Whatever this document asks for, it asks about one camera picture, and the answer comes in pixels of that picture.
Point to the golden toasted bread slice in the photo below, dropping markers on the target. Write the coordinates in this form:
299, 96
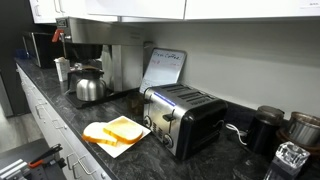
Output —
123, 130

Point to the small whiteboard with writing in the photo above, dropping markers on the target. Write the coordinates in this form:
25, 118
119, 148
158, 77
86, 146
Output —
164, 68

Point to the wide white cabinet door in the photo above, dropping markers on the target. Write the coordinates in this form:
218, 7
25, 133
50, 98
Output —
250, 8

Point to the black refrigerator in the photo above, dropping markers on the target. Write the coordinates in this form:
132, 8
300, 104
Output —
13, 36

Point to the narrow white cabinet door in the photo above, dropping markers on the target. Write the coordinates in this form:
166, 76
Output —
44, 11

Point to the silver container with brown rim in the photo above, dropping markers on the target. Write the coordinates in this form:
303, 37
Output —
304, 130

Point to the grey lower drawer cabinet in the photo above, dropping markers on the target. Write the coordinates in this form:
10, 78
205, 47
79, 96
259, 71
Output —
50, 123

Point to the grey metal block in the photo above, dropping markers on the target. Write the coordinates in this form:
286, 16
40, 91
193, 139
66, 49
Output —
11, 168

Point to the silver and black toaster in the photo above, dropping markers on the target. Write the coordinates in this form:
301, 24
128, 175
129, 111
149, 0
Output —
186, 116

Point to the black work cart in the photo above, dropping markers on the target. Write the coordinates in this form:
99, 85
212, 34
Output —
23, 151

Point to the black canister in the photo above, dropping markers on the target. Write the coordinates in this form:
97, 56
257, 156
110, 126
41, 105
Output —
264, 133

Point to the stainless steel coffee maker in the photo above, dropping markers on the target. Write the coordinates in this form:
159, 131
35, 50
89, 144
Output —
126, 66

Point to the black microwave oven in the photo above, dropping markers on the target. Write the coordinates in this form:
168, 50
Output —
46, 50

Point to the pale white bread slice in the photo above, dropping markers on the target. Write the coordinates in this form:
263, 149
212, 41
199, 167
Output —
94, 132

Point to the small blue object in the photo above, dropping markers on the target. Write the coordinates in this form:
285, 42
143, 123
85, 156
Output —
21, 54

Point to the white square plate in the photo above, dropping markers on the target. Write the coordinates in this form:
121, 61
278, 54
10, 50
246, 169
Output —
116, 150

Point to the stainless steel coffee carafe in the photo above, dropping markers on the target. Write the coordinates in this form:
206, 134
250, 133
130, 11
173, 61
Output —
89, 88

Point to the black tool with orange grip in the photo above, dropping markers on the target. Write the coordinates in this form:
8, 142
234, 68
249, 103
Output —
43, 156

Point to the dark glass jar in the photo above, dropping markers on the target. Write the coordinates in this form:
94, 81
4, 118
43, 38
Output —
136, 105

